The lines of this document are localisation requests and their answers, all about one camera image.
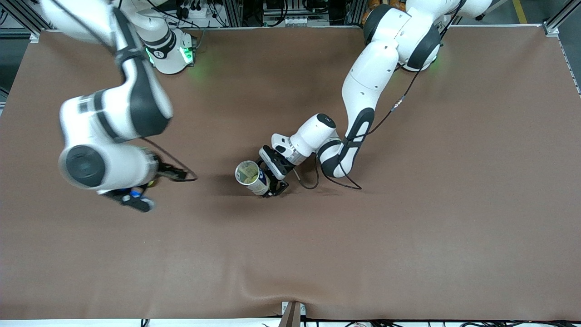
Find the aluminium rack with electronics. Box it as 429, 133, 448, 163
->
241, 0, 364, 27

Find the aluminium post with brackets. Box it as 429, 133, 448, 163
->
279, 301, 306, 327

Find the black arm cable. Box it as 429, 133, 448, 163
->
295, 0, 468, 190
109, 0, 198, 182

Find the white blue tennis ball can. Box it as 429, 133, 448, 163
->
235, 160, 272, 196

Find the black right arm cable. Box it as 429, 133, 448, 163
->
109, 0, 198, 182

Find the aluminium frame profile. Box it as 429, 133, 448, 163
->
0, 0, 50, 44
542, 0, 581, 37

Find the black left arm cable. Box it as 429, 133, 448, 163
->
295, 0, 468, 190

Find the white power strip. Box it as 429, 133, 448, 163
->
175, 0, 214, 21

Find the brown table mat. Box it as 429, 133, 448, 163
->
0, 25, 581, 321

